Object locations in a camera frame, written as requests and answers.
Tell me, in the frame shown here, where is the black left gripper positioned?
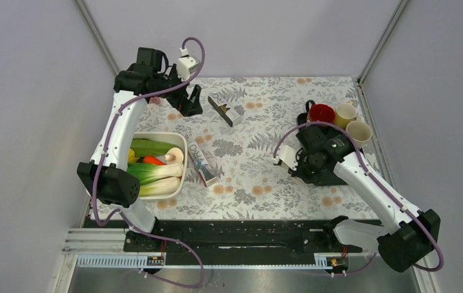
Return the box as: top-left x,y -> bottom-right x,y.
151,64 -> 202,116

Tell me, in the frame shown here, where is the black orange floral mug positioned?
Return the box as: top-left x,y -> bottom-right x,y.
305,100 -> 336,124

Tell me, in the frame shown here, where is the cream mug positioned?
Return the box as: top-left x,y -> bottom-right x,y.
345,120 -> 373,148

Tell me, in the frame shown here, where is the plain yellow mug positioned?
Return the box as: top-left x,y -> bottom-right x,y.
334,103 -> 357,129

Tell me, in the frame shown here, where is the pink patterned mug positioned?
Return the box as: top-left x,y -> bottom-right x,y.
148,96 -> 161,105

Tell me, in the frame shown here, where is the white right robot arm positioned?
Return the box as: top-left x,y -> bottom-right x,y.
272,121 -> 445,272

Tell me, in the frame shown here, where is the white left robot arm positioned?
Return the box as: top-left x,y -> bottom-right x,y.
77,47 -> 205,251

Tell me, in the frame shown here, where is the black tray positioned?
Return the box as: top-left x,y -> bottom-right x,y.
296,125 -> 354,186

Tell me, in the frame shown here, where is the white plastic tub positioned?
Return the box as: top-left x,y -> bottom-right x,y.
85,131 -> 188,201

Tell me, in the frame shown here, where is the black silver toothpaste box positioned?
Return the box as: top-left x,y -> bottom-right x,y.
208,92 -> 242,127

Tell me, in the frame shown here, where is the beige mushroom toy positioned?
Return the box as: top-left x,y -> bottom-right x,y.
164,147 -> 184,165

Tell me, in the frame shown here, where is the floral tablecloth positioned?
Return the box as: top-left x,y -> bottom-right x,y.
135,76 -> 375,220

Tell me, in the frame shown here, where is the green leafy vegetable toy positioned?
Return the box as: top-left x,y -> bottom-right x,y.
130,139 -> 178,157

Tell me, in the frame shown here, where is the red pepper toy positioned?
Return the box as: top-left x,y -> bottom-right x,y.
141,156 -> 166,165

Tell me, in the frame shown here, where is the white silver toothpaste box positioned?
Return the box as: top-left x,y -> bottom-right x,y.
187,141 -> 217,187

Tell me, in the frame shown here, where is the yellow napa cabbage toy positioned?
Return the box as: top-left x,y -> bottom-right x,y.
128,149 -> 140,164

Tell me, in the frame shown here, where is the green white bok choy toy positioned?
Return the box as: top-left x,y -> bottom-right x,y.
127,163 -> 184,185

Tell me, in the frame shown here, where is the white bok choy toy lower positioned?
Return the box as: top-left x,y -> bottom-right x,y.
139,177 -> 181,197

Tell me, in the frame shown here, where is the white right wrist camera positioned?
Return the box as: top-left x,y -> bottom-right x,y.
273,145 -> 298,171

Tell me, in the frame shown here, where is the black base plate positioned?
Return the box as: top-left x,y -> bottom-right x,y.
123,220 -> 361,267

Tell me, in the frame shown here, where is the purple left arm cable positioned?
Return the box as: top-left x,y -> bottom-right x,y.
92,37 -> 207,290

